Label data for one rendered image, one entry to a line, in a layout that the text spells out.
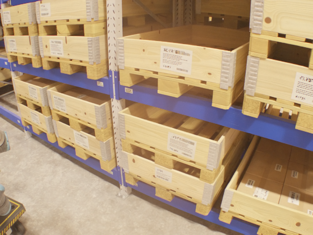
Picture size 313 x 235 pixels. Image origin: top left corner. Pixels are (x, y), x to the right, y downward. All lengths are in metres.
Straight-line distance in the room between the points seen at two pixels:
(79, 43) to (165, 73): 0.79
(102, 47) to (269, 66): 1.24
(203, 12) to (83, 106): 1.56
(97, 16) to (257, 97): 1.25
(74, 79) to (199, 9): 1.48
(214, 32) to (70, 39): 1.42
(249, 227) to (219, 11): 2.05
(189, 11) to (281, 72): 1.76
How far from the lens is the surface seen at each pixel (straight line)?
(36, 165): 3.17
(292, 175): 2.24
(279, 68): 1.31
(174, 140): 1.68
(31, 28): 2.64
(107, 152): 2.26
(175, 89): 1.54
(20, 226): 2.32
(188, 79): 1.48
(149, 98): 1.75
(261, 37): 1.30
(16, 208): 2.21
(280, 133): 1.49
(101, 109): 2.05
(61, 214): 2.47
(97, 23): 1.91
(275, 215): 1.78
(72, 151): 2.84
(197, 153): 1.65
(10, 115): 4.16
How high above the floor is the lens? 1.77
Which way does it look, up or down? 27 degrees down
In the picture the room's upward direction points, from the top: straight up
